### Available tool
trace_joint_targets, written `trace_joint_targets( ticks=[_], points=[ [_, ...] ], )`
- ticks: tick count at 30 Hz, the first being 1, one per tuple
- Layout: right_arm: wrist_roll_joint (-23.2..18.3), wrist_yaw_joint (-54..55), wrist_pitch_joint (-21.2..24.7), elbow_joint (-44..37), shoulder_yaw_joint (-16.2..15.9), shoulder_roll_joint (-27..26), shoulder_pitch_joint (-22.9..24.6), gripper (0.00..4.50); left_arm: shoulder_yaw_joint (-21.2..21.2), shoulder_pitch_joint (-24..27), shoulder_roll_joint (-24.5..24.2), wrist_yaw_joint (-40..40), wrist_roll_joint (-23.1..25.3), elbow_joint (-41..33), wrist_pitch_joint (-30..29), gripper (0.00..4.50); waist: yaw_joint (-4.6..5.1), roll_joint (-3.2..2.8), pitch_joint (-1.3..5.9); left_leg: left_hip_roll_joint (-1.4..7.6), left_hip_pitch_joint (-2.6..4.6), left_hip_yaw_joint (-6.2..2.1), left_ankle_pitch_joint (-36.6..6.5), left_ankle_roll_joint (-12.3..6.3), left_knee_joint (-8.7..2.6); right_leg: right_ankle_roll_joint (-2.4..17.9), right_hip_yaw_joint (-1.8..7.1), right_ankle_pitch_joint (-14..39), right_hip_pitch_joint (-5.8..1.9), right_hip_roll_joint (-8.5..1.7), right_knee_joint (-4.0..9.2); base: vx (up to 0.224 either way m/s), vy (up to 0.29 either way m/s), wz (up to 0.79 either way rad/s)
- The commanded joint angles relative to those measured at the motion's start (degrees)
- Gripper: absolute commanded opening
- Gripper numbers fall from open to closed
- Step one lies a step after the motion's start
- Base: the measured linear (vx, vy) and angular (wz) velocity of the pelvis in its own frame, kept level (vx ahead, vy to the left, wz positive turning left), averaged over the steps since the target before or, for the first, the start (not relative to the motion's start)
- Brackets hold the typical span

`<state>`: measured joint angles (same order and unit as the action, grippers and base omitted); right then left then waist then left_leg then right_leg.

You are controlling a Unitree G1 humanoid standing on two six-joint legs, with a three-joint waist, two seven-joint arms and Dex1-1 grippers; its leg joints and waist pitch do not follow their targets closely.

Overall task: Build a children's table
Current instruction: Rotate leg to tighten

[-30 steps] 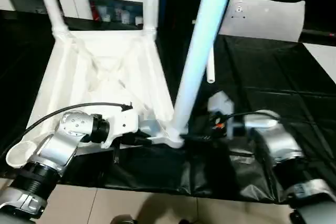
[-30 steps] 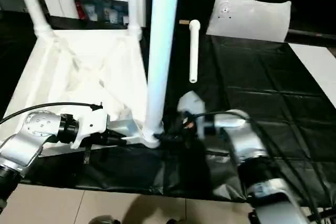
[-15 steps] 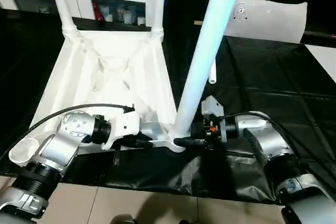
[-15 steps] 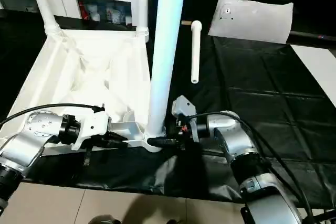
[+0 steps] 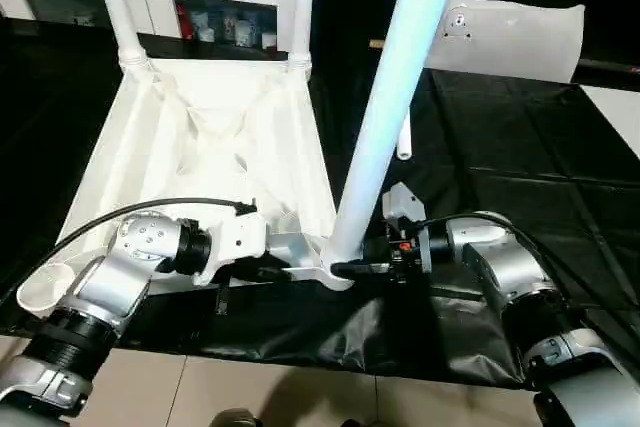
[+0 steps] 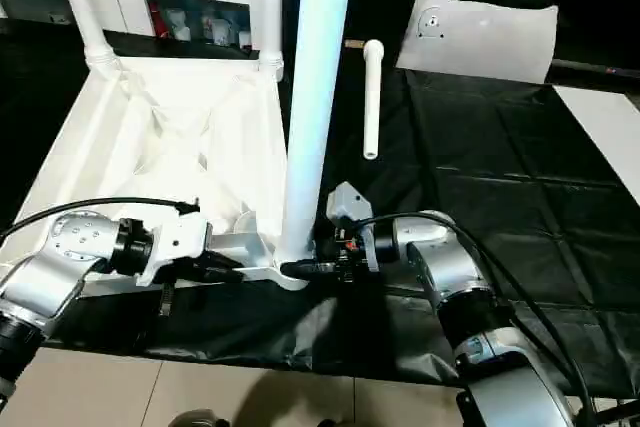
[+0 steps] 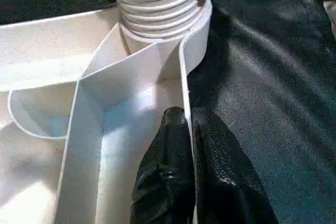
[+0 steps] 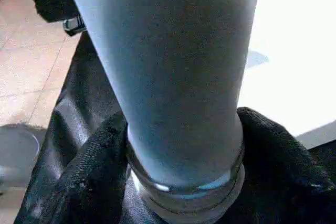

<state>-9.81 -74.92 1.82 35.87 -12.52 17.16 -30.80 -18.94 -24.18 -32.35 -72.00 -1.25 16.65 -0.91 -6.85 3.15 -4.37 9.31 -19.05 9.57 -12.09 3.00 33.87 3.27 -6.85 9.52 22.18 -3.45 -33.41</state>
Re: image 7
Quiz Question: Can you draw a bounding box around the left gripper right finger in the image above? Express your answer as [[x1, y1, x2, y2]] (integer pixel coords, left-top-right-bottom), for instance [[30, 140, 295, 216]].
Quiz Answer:
[[191, 109, 279, 224]]

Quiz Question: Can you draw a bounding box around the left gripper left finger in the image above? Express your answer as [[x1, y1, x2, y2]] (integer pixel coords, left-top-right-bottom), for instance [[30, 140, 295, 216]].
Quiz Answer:
[[130, 107, 196, 224]]

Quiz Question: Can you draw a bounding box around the black work mat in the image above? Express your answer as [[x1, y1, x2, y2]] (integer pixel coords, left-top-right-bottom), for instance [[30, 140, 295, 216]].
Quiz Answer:
[[0, 0, 336, 224]]

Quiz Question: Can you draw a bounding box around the white plastic table top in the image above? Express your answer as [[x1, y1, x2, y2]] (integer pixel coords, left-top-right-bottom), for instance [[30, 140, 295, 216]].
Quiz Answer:
[[0, 0, 213, 224]]

